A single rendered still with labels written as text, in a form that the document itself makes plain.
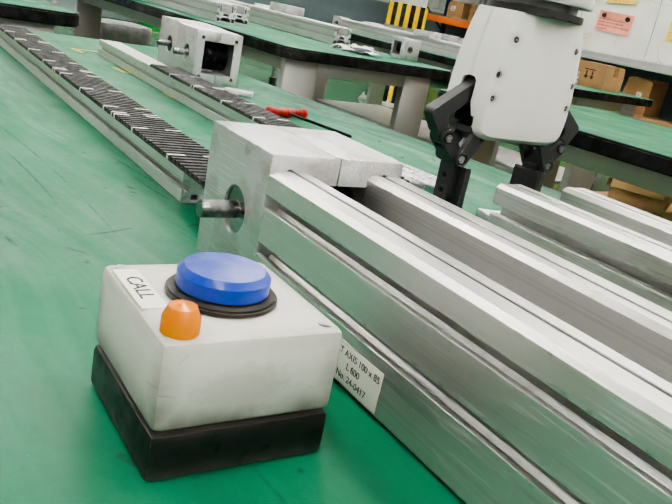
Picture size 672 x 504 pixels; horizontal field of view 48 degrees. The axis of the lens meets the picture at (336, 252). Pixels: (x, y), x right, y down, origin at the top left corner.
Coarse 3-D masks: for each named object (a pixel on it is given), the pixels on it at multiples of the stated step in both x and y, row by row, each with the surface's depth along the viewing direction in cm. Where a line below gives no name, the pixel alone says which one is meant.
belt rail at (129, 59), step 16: (112, 48) 142; (128, 48) 143; (128, 64) 137; (144, 64) 128; (160, 64) 130; (144, 80) 128; (160, 80) 123; (176, 80) 116; (176, 96) 116; (192, 96) 112; (208, 112) 106; (224, 112) 102
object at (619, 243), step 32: (512, 192) 55; (576, 192) 59; (512, 224) 55; (544, 224) 52; (576, 224) 50; (608, 224) 50; (640, 224) 54; (576, 256) 50; (608, 256) 49; (640, 256) 46; (640, 288) 46
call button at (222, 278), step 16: (192, 256) 32; (208, 256) 33; (224, 256) 33; (240, 256) 34; (176, 272) 31; (192, 272) 31; (208, 272) 31; (224, 272) 31; (240, 272) 32; (256, 272) 32; (192, 288) 30; (208, 288) 30; (224, 288) 30; (240, 288) 30; (256, 288) 31; (224, 304) 30; (240, 304) 31
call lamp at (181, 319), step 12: (180, 300) 28; (168, 312) 28; (180, 312) 28; (192, 312) 28; (168, 324) 28; (180, 324) 28; (192, 324) 28; (168, 336) 28; (180, 336) 28; (192, 336) 28
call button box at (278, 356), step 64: (128, 320) 30; (256, 320) 31; (320, 320) 32; (128, 384) 30; (192, 384) 28; (256, 384) 30; (320, 384) 32; (128, 448) 30; (192, 448) 29; (256, 448) 31
